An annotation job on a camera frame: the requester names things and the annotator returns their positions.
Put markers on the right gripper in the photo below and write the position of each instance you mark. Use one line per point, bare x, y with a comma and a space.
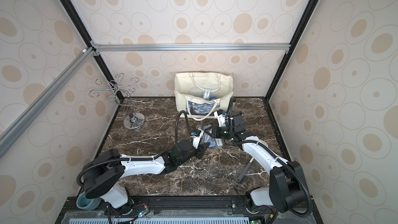
217, 131

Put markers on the chrome wire cup rack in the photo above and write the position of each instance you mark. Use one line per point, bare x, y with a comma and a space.
120, 92

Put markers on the silver aluminium crossbar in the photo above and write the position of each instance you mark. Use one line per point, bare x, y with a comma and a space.
192, 47

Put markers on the red label clear case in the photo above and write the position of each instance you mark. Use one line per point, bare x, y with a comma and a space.
219, 142

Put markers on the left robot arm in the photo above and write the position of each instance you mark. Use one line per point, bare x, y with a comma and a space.
99, 178

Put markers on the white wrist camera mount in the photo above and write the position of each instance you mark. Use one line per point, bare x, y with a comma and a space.
196, 137

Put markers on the white bowl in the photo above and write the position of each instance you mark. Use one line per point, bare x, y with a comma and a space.
263, 143

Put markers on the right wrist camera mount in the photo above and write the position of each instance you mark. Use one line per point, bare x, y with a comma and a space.
221, 117

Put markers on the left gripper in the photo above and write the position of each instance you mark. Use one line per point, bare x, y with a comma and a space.
201, 150

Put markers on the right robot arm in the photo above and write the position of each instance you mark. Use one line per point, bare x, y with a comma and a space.
287, 190

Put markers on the cream canvas tote bag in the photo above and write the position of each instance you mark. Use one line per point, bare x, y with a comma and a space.
189, 88

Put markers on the blue compass clear case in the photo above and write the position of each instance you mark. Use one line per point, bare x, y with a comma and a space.
213, 143

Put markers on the silver aluminium left rail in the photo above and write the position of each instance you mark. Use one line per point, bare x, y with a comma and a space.
17, 128

